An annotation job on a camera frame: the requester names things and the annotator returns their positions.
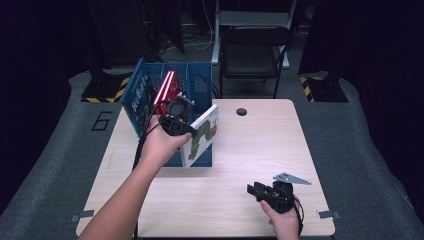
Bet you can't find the dark metal stand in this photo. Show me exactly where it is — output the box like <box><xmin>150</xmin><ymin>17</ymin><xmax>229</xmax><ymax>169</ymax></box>
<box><xmin>138</xmin><ymin>0</ymin><xmax>186</xmax><ymax>64</ymax></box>

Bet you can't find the person's right hand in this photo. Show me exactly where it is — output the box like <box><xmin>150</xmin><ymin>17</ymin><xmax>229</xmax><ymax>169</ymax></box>
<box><xmin>259</xmin><ymin>199</ymin><xmax>301</xmax><ymax>240</ymax></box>

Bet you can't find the black cable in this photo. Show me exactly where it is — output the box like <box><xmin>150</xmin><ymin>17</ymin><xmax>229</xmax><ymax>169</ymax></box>
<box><xmin>289</xmin><ymin>194</ymin><xmax>305</xmax><ymax>234</ymax></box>
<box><xmin>131</xmin><ymin>99</ymin><xmax>171</xmax><ymax>240</ymax></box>

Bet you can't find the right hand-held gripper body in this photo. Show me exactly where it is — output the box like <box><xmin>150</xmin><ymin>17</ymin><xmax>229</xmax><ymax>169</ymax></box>
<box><xmin>264</xmin><ymin>172</ymin><xmax>312</xmax><ymax>214</ymax></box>

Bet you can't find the blue plastic file rack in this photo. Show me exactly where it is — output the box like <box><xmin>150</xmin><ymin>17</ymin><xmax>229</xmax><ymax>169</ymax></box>
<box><xmin>134</xmin><ymin>61</ymin><xmax>214</xmax><ymax>168</ymax></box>

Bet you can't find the white caterpillar picture book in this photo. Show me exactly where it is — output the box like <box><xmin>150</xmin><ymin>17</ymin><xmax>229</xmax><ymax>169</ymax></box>
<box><xmin>179</xmin><ymin>103</ymin><xmax>220</xmax><ymax>169</ymax></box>

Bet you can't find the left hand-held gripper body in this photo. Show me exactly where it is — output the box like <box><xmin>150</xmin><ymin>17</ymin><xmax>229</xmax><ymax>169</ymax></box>
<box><xmin>159</xmin><ymin>92</ymin><xmax>196</xmax><ymax>137</ymax></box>

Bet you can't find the white floor cable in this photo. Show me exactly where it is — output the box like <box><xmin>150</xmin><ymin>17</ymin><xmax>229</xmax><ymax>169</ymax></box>
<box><xmin>184</xmin><ymin>0</ymin><xmax>214</xmax><ymax>52</ymax></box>

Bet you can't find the black stand with striped base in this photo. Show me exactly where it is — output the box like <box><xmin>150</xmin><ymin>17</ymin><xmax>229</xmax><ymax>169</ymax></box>
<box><xmin>80</xmin><ymin>68</ymin><xmax>129</xmax><ymax>104</ymax></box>
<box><xmin>299</xmin><ymin>71</ymin><xmax>349</xmax><ymax>103</ymax></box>

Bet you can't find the person's left hand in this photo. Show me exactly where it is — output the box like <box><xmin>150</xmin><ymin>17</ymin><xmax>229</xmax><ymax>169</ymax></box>
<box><xmin>139</xmin><ymin>114</ymin><xmax>193</xmax><ymax>169</ymax></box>

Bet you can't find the black folding chair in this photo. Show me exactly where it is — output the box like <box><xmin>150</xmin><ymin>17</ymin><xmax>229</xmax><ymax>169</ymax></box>
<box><xmin>218</xmin><ymin>25</ymin><xmax>293</xmax><ymax>99</ymax></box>

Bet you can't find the blue picture book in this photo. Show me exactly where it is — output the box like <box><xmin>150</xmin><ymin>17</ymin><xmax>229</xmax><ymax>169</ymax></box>
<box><xmin>120</xmin><ymin>57</ymin><xmax>158</xmax><ymax>139</ymax></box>

